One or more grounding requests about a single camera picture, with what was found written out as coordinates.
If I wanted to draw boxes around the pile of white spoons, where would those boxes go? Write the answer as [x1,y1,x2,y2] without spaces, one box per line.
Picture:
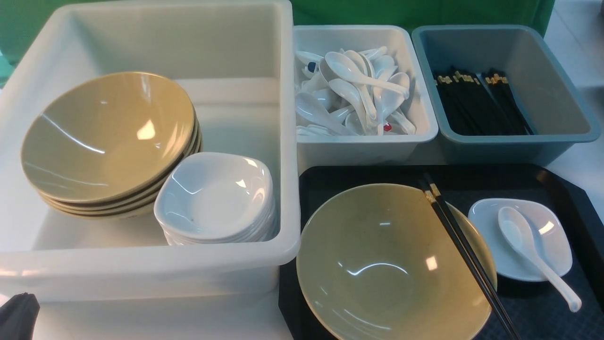
[295,46,417,136]

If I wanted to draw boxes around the white dish stack lower dishes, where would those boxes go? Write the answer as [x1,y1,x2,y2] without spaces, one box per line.
[162,201,278,246]

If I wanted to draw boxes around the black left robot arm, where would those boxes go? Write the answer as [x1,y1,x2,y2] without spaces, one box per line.
[0,292,40,340]

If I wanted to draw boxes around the top tan bowl in stack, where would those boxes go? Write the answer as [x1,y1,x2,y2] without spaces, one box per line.
[21,72,199,204]

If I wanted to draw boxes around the top white dish in stack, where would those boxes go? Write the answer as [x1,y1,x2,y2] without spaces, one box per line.
[154,152,275,239]

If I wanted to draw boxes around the pile of black chopsticks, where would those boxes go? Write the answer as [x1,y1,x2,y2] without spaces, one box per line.
[432,65,536,136]

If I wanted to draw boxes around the small white spoon bin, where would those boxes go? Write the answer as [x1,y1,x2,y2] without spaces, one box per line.
[293,25,439,173]

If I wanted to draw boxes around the black plastic tray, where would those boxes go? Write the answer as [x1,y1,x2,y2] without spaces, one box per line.
[299,164,604,340]

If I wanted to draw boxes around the tan bowl stack lower bowls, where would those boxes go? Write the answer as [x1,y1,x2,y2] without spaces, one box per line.
[37,115,203,220]

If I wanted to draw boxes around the small white square dish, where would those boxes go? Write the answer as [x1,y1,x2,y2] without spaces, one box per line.
[467,198,572,282]

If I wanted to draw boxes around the white ceramic soup spoon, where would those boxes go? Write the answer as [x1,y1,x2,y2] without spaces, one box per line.
[498,207,582,313]

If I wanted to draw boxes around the tan noodle bowl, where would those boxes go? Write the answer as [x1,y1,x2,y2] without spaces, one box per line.
[296,183,491,340]

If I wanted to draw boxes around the large white plastic tub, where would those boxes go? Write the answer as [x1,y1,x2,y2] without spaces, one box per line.
[1,0,300,303]

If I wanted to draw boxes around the blue-grey chopstick bin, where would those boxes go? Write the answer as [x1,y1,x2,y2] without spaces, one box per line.
[412,25,601,164]

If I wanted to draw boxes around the black chopstick with gold band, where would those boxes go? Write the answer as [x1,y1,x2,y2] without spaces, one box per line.
[418,178,516,340]

